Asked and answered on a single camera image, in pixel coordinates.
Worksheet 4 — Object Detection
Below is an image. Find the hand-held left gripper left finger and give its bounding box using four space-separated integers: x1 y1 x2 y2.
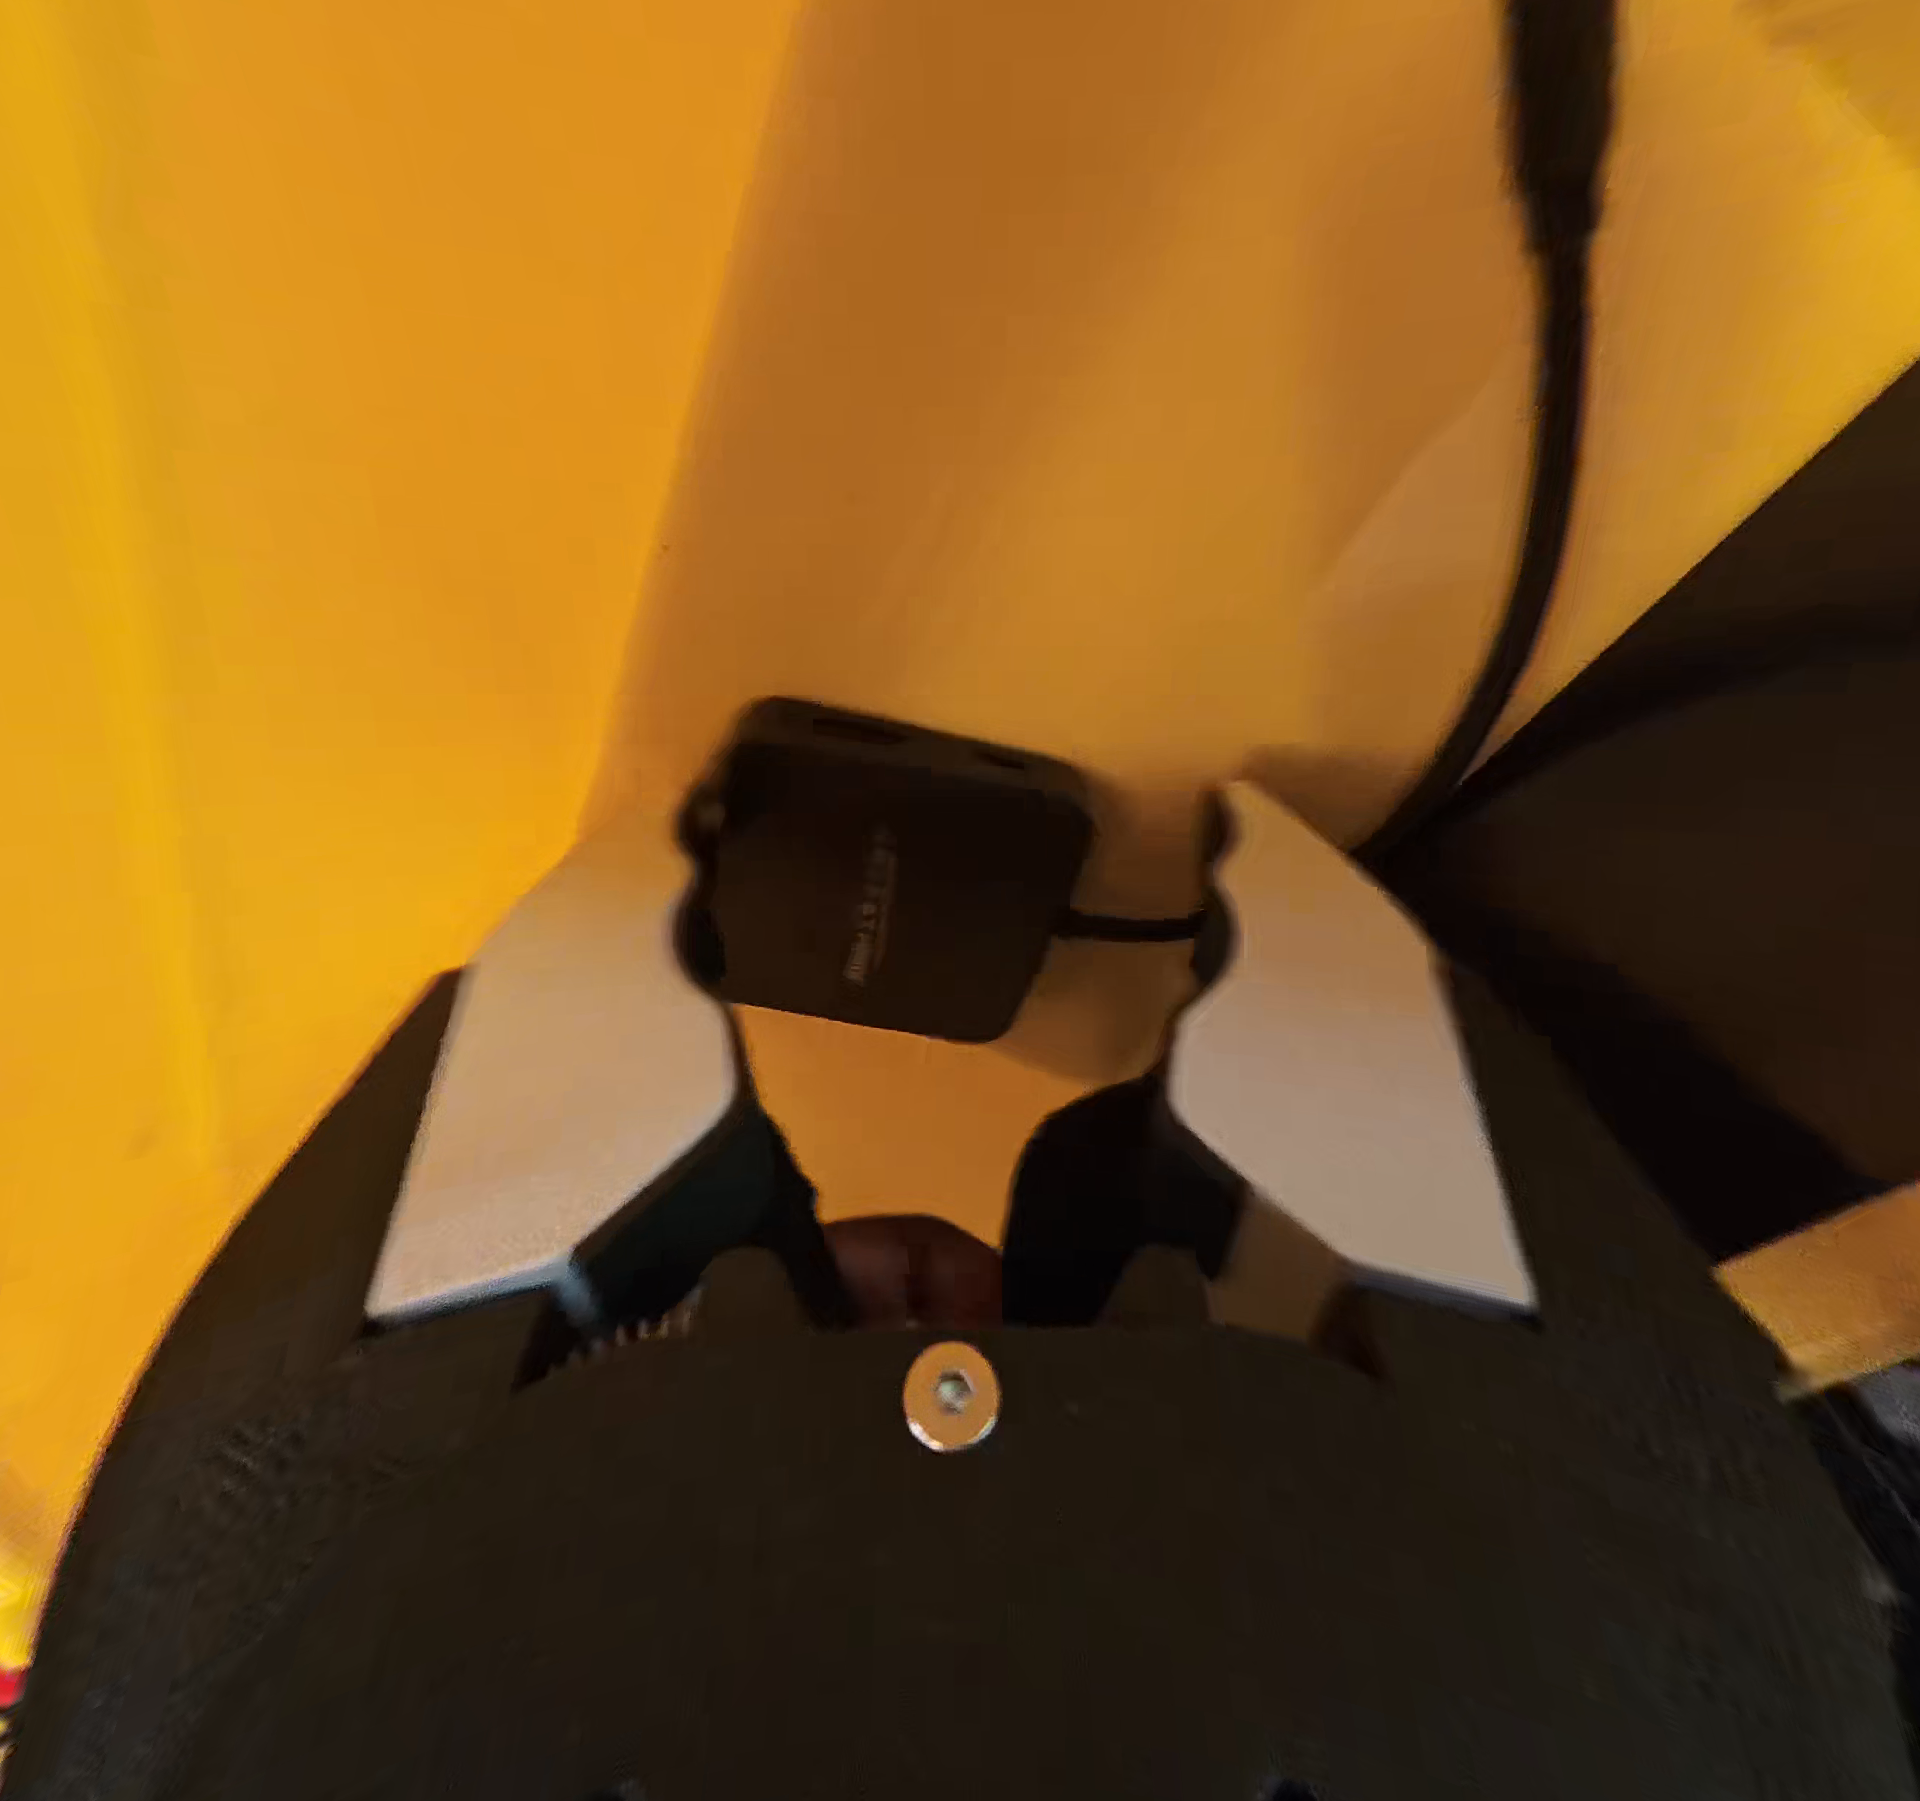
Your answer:
364 815 746 1327

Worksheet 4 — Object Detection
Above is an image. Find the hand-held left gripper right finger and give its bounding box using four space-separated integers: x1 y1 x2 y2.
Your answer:
1158 778 1541 1316

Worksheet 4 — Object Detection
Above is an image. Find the yellow plastic bin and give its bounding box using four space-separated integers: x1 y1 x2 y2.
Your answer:
0 0 1920 1585

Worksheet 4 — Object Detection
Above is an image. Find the black adapter hub with cable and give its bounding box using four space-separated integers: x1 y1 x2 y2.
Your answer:
676 0 1632 1048

